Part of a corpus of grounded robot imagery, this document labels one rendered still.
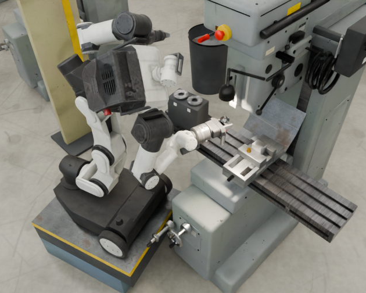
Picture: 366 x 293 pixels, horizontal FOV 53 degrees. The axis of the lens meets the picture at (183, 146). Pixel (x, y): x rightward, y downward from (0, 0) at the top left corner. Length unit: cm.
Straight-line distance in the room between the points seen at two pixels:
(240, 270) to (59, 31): 219
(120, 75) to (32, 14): 162
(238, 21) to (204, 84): 260
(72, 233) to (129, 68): 137
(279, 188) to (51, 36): 204
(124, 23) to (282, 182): 113
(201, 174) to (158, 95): 71
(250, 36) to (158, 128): 50
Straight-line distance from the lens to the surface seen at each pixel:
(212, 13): 151
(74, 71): 176
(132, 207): 231
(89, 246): 244
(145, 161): 160
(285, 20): 151
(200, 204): 211
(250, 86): 170
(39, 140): 382
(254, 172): 194
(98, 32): 166
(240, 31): 144
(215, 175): 209
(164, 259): 277
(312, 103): 216
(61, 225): 258
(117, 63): 143
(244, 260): 256
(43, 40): 306
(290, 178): 204
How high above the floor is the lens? 244
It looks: 45 degrees down
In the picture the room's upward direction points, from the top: 1 degrees counter-clockwise
